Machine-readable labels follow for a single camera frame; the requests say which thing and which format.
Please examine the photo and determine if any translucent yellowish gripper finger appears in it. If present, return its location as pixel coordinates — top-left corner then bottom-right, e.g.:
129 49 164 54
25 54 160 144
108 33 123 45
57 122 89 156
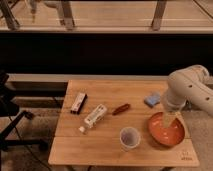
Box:
162 111 179 128

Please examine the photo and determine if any red chili pepper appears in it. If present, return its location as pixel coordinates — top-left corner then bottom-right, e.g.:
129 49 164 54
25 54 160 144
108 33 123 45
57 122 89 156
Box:
112 103 131 115

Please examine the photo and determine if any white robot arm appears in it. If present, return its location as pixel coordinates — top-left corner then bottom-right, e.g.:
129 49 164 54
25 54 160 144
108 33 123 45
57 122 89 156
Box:
161 65 213 128

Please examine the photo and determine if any orange red bowl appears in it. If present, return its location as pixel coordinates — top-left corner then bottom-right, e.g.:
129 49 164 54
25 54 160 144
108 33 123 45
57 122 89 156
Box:
148 112 185 147

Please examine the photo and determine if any blue sponge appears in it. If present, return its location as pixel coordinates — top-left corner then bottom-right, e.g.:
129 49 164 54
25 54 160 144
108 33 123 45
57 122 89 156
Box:
144 93 160 108

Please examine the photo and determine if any wooden table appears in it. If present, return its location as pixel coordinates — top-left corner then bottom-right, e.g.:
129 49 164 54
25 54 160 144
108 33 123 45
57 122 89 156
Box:
49 80 199 167

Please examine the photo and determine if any clear plastic bottle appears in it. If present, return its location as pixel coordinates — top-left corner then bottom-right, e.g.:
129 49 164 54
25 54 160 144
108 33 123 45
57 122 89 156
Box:
79 104 107 133

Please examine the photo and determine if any black and white box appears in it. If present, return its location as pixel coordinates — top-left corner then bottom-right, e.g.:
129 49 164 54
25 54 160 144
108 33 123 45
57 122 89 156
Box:
71 92 87 114

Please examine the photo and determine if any black chair base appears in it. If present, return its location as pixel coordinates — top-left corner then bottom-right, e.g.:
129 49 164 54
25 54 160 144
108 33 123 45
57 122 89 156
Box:
0 70 48 151

